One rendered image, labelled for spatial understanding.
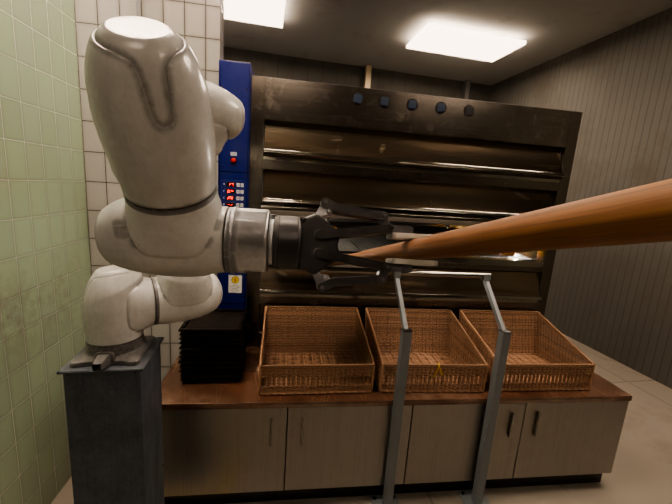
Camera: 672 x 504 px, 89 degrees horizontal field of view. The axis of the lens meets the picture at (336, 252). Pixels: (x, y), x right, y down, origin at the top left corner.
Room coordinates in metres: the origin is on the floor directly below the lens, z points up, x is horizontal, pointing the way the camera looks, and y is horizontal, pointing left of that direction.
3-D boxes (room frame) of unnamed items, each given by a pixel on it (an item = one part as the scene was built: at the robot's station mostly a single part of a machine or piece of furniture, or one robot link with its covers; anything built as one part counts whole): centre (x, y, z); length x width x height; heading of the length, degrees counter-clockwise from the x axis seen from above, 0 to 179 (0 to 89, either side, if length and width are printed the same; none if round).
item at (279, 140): (2.07, -0.46, 1.80); 1.79 x 0.11 x 0.19; 98
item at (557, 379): (1.89, -1.11, 0.72); 0.56 x 0.49 x 0.28; 98
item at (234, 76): (2.84, 0.71, 1.08); 1.93 x 0.16 x 2.15; 8
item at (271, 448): (1.77, -0.39, 0.29); 2.42 x 0.56 x 0.58; 98
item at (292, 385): (1.72, 0.08, 0.72); 0.56 x 0.49 x 0.28; 99
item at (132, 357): (0.98, 0.66, 1.03); 0.22 x 0.18 x 0.06; 12
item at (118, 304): (1.00, 0.66, 1.17); 0.18 x 0.16 x 0.22; 127
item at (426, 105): (2.09, -0.45, 2.00); 1.80 x 0.08 x 0.21; 98
